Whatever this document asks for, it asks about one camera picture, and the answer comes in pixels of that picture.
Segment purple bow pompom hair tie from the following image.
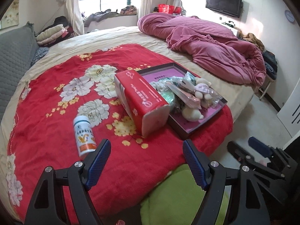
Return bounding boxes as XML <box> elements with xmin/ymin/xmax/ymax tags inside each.
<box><xmin>181</xmin><ymin>106</ymin><xmax>205</xmax><ymax>122</ymax></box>

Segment clear plastic bag pink item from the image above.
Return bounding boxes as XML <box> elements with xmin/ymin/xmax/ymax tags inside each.
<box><xmin>201</xmin><ymin>91</ymin><xmax>222</xmax><ymax>109</ymax></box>

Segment pink bow pompom hair tie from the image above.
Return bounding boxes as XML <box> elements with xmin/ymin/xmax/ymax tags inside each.
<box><xmin>194</xmin><ymin>77</ymin><xmax>214</xmax><ymax>101</ymax></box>

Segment green white tissue pack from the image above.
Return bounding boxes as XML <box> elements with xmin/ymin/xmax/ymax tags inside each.
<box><xmin>161</xmin><ymin>91</ymin><xmax>176</xmax><ymax>105</ymax></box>

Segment leopard print scrunchie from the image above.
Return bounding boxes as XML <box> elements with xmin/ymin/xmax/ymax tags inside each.
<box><xmin>172</xmin><ymin>102</ymin><xmax>186</xmax><ymax>114</ymax></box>

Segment white floral scrunchie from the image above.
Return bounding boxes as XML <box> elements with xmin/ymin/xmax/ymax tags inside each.
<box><xmin>150</xmin><ymin>81</ymin><xmax>173</xmax><ymax>97</ymax></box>

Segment green fuzzy clothing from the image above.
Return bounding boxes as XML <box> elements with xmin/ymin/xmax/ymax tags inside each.
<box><xmin>140</xmin><ymin>163</ymin><xmax>230</xmax><ymax>225</ymax></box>

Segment pink shallow box tray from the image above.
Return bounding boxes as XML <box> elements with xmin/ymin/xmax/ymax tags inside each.
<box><xmin>139</xmin><ymin>62</ymin><xmax>227</xmax><ymax>140</ymax></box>

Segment beige bed sheet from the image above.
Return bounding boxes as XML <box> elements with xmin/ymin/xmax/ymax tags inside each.
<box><xmin>1</xmin><ymin>26</ymin><xmax>254</xmax><ymax>221</ymax></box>

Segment white orange vitamin bottle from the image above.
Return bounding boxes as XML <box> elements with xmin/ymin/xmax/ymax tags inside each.
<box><xmin>73</xmin><ymin>115</ymin><xmax>97</xmax><ymax>160</ymax></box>

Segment pink flat plastic packet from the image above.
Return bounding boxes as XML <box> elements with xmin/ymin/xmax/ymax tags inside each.
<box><xmin>165</xmin><ymin>81</ymin><xmax>201</xmax><ymax>109</ymax></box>

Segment red tissue box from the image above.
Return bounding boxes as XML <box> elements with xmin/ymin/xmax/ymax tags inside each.
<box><xmin>114</xmin><ymin>70</ymin><xmax>171</xmax><ymax>137</ymax></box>

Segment pink quilted duvet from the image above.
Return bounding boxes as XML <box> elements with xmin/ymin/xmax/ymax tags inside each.
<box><xmin>138</xmin><ymin>13</ymin><xmax>266</xmax><ymax>87</ymax></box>

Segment brown clothes on chair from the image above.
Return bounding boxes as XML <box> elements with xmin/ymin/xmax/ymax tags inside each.
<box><xmin>239</xmin><ymin>33</ymin><xmax>265</xmax><ymax>52</ymax></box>

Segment red floral blanket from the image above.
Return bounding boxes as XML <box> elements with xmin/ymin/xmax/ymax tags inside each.
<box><xmin>7</xmin><ymin>43</ymin><xmax>234</xmax><ymax>223</ymax></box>

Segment grey quilted headboard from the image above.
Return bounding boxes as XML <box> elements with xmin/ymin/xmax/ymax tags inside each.
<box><xmin>0</xmin><ymin>22</ymin><xmax>39</xmax><ymax>117</ymax></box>

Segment red bag on counter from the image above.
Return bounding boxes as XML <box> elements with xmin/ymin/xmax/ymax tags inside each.
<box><xmin>158</xmin><ymin>4</ymin><xmax>182</xmax><ymax>14</ymax></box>

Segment folded blankets stack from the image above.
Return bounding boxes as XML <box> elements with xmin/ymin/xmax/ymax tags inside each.
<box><xmin>36</xmin><ymin>16</ymin><xmax>76</xmax><ymax>47</ymax></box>

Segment clothes pile on windowsill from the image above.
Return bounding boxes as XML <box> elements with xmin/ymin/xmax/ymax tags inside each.
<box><xmin>83</xmin><ymin>5</ymin><xmax>137</xmax><ymax>27</ymax></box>

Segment white curtain left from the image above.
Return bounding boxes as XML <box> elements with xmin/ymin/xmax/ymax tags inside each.
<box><xmin>66</xmin><ymin>0</ymin><xmax>84</xmax><ymax>35</ymax></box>

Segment round wall clock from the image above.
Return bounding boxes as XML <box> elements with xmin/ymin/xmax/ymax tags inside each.
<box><xmin>284</xmin><ymin>10</ymin><xmax>295</xmax><ymax>23</ymax></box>

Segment black wall television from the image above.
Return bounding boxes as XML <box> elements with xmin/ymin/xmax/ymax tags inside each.
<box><xmin>205</xmin><ymin>0</ymin><xmax>243</xmax><ymax>18</ymax></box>

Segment floral wall painting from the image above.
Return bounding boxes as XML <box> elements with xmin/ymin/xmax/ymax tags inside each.
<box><xmin>1</xmin><ymin>0</ymin><xmax>19</xmax><ymax>29</ymax></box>

